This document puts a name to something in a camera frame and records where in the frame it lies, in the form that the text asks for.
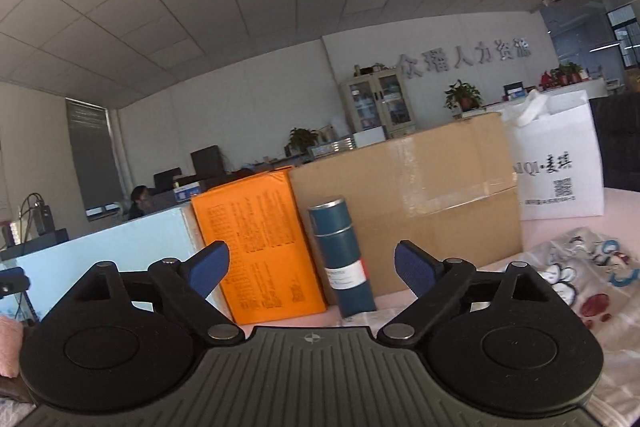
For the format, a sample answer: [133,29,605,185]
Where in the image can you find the black desk device with cables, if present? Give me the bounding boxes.
[0,193,69,263]

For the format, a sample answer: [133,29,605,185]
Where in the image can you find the blue and white carton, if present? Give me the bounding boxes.
[172,181,207,206]

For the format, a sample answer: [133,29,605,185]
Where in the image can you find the white shopping bag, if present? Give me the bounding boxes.
[500,89,605,221]

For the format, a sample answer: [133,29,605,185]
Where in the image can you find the black computer monitor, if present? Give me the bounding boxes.
[190,145,224,180]

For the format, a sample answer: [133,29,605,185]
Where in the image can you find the glass door cabinet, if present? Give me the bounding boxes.
[340,69,418,138]

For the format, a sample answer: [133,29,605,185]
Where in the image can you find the pink cloth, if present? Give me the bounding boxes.
[0,316,26,379]

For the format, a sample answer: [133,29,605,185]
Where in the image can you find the grey window blind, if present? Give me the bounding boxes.
[65,98,126,222]

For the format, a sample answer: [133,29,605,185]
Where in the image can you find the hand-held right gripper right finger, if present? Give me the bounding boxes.
[376,241,557,343]

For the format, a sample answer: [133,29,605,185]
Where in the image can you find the large brown cardboard box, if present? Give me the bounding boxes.
[288,111,524,298]

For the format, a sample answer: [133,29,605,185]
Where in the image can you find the potted green plant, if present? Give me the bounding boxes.
[287,127,321,156]
[443,79,485,114]

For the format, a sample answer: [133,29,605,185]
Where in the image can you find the cartoon printed garment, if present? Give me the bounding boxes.
[345,227,640,427]

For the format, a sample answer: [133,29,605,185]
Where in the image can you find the teal cylindrical canister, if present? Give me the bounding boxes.
[307,197,378,319]

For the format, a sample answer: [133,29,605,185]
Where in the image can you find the red flowering potted plant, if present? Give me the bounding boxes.
[539,62,586,88]

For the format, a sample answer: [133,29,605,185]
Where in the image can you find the orange cardboard box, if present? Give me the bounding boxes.
[191,169,329,326]

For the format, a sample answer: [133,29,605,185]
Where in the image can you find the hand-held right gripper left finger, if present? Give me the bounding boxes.
[72,240,243,341]

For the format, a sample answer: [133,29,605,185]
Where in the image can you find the light blue partition panel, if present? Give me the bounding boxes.
[0,204,236,324]

